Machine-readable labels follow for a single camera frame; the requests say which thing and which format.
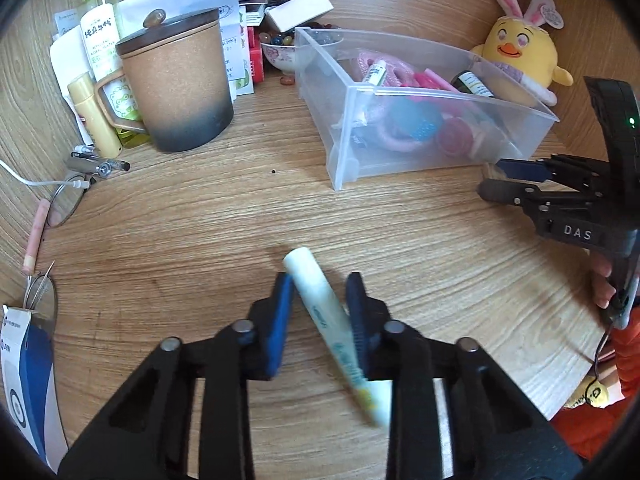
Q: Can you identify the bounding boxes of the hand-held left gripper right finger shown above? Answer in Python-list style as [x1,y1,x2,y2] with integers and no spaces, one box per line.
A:
[345,272,583,480]

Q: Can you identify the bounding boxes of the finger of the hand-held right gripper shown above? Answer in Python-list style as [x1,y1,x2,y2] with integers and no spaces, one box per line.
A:
[477,179,608,212]
[495,155,610,188]

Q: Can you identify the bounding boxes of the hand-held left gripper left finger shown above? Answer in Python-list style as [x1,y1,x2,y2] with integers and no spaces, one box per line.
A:
[57,271,296,480]

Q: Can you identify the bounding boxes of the white tube with green print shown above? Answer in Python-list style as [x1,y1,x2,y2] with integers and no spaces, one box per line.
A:
[282,246,396,429]

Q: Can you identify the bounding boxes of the pink round case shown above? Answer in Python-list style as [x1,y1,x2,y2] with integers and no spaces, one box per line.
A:
[436,119,475,156]

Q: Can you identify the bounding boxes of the dark green bottle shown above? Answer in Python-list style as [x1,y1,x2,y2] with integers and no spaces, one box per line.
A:
[450,71,496,99]

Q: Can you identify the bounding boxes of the teal tube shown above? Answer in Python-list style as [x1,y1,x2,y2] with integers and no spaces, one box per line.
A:
[392,99,446,142]

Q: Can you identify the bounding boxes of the clear plastic bin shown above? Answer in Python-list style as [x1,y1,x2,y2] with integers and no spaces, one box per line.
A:
[294,26,560,191]

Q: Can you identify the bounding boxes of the pink ring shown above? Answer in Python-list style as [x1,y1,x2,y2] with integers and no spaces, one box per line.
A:
[372,110,426,153]

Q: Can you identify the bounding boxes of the pink cable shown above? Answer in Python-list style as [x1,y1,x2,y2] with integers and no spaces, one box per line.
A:
[350,49,421,88]

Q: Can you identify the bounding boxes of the small white green tube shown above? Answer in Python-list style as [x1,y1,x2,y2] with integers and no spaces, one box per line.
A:
[361,59,388,86]

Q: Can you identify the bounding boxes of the person's right hand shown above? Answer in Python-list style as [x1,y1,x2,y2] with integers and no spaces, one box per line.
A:
[589,255,618,309]

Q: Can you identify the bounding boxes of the yellow chick plush toy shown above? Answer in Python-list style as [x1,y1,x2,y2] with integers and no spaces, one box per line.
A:
[469,0,575,107]

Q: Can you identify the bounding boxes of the yellow plush charm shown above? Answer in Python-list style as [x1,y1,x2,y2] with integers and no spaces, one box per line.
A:
[564,375,612,409]

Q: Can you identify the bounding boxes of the green printed packet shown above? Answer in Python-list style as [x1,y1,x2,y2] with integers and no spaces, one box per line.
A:
[225,22,256,97]

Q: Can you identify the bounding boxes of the blue and white carton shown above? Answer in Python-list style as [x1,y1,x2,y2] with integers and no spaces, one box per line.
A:
[0,304,69,467]

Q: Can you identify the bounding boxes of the person's orange clothing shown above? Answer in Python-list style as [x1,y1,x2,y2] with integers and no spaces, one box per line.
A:
[550,399,640,465]

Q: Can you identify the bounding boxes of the brown ceramic mug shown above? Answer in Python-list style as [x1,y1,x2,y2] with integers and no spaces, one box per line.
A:
[95,7,236,153]

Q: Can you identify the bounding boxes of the pale pink pen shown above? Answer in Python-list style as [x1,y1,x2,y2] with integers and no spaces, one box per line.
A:
[22,199,52,274]

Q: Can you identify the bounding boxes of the white patterned bowl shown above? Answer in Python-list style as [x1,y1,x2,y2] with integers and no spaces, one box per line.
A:
[259,30,346,77]

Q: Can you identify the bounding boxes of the red box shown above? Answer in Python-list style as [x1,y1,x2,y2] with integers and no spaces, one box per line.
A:
[247,25,266,84]

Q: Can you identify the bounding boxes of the white rectangular box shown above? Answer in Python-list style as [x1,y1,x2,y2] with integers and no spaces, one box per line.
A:
[264,0,334,33]

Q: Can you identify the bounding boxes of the pale yellow tube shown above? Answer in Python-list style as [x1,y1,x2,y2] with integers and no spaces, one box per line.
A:
[67,72,123,159]

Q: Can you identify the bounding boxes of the green spray bottle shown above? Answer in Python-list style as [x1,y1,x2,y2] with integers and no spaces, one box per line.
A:
[80,0,151,150]

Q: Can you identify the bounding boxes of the black cord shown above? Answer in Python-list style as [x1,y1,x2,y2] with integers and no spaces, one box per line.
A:
[592,322,615,382]

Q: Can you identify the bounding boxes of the wire frame glasses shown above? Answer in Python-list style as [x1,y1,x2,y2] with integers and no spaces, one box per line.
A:
[45,172,94,229]

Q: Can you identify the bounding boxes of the white charging cable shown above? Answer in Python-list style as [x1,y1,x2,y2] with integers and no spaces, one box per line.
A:
[0,159,91,192]

